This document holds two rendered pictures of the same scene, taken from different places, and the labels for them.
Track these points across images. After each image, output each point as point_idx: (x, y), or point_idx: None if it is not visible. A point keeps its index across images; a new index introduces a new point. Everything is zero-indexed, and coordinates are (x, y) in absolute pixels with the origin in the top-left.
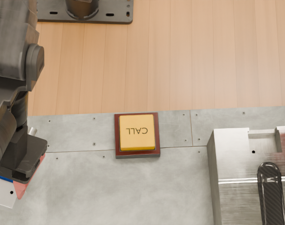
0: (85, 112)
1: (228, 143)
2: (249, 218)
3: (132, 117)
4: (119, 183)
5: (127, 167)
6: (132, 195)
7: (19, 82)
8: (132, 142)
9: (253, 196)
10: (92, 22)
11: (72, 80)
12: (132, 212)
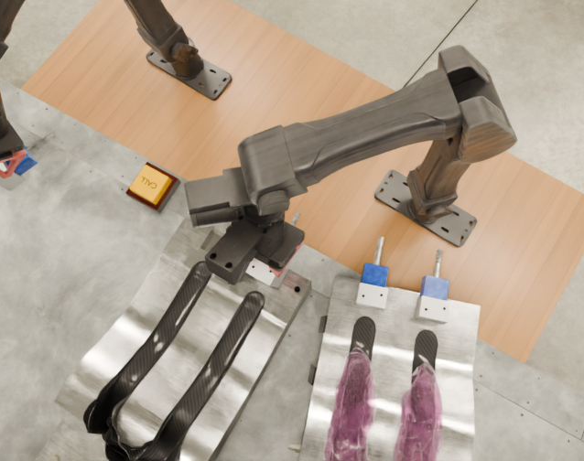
0: (135, 149)
1: (189, 230)
2: (163, 294)
3: (152, 170)
4: (119, 215)
5: (133, 207)
6: (121, 229)
7: None
8: (139, 188)
9: (178, 281)
10: (187, 84)
11: (142, 120)
12: (112, 241)
